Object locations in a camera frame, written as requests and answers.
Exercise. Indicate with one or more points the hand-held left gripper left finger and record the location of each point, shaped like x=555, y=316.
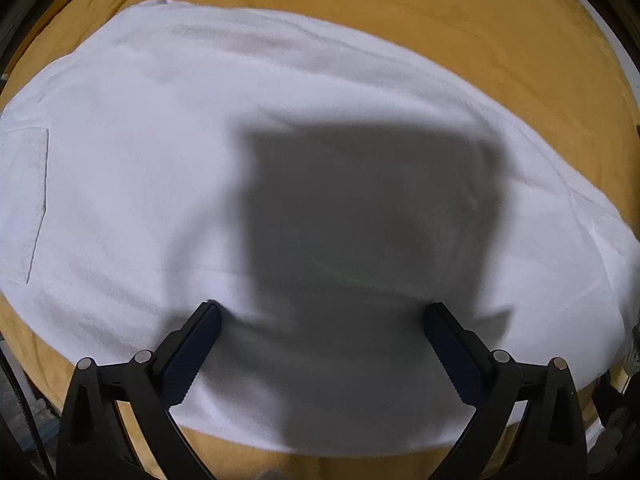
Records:
x=192, y=355

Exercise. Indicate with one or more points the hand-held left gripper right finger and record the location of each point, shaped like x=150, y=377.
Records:
x=450, y=355

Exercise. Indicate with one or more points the white pants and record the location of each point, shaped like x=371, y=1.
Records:
x=150, y=185

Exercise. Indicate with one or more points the bed with yellow sheet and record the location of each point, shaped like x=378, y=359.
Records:
x=450, y=15

